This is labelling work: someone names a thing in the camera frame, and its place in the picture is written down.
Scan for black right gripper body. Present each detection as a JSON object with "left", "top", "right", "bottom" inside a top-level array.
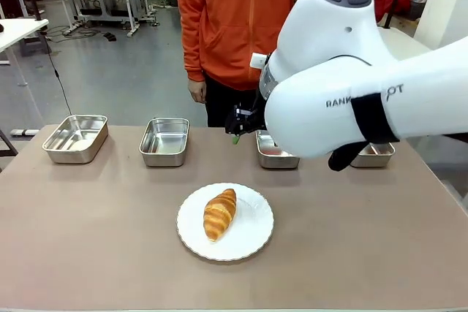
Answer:
[{"left": 224, "top": 95, "right": 268, "bottom": 137}]

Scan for person's right forearm orange sleeve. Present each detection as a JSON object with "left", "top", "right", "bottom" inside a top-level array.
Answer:
[{"left": 181, "top": 15, "right": 206, "bottom": 83}]

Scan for steel rectangular container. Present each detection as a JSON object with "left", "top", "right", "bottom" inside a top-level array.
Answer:
[
  {"left": 254, "top": 129, "right": 301, "bottom": 170},
  {"left": 138, "top": 117, "right": 191, "bottom": 167},
  {"left": 42, "top": 114, "right": 110, "bottom": 165},
  {"left": 350, "top": 142, "right": 396, "bottom": 169}
]

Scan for person's right hand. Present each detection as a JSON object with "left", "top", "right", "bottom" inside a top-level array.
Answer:
[{"left": 186, "top": 78, "right": 208, "bottom": 104}]

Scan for black trousers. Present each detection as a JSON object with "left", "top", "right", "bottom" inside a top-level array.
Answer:
[{"left": 203, "top": 70, "right": 270, "bottom": 129}]

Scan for golden brown croissant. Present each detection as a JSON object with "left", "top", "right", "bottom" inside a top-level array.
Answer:
[{"left": 203, "top": 188, "right": 238, "bottom": 243}]

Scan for orange hoodie torso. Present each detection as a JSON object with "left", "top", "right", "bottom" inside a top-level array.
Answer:
[{"left": 175, "top": 0, "right": 332, "bottom": 92}]

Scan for white scalloped plate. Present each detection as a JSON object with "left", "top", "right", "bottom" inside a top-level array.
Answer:
[{"left": 176, "top": 182, "right": 275, "bottom": 262}]

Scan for grey mesh bin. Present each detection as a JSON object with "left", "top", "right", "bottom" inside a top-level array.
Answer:
[{"left": 411, "top": 0, "right": 429, "bottom": 23}]

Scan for white side table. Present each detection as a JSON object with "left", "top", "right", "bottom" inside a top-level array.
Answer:
[{"left": 0, "top": 18, "right": 50, "bottom": 86}]

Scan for black cable sleeve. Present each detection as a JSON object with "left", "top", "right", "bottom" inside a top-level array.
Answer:
[{"left": 328, "top": 140, "right": 369, "bottom": 172}]

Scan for black strap on arm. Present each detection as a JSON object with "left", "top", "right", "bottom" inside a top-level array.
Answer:
[{"left": 350, "top": 92, "right": 400, "bottom": 144}]

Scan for black floor cable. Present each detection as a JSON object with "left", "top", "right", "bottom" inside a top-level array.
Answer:
[{"left": 42, "top": 33, "right": 74, "bottom": 115}]

